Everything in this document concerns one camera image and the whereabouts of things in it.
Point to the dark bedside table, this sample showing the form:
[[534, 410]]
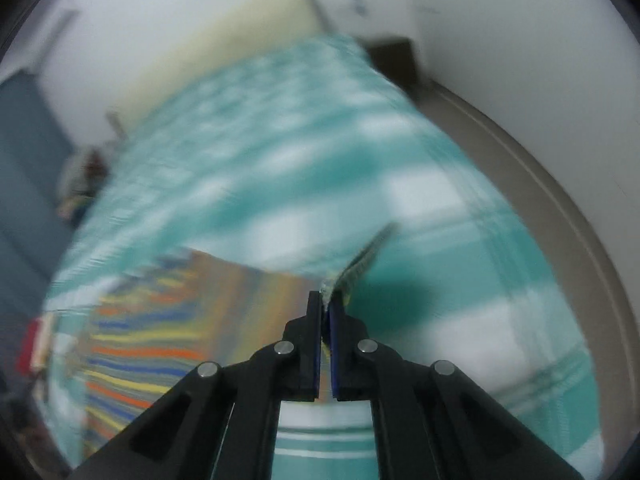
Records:
[[395, 62]]

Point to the green checked bed sheet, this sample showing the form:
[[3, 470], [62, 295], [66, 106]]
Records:
[[300, 135]]

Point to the pile of clothes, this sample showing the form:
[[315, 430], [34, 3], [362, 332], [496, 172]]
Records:
[[82, 180]]

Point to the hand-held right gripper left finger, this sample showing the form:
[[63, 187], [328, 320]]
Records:
[[317, 360]]

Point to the red cloth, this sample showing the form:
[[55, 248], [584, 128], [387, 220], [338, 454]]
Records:
[[27, 350]]

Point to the striped small shirt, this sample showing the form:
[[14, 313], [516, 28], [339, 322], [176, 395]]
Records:
[[200, 320]]

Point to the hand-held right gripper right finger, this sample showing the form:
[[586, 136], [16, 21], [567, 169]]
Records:
[[334, 360]]

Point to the cream cloth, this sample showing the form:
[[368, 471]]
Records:
[[46, 340]]

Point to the cream pillow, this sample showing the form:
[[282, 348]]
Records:
[[225, 35]]

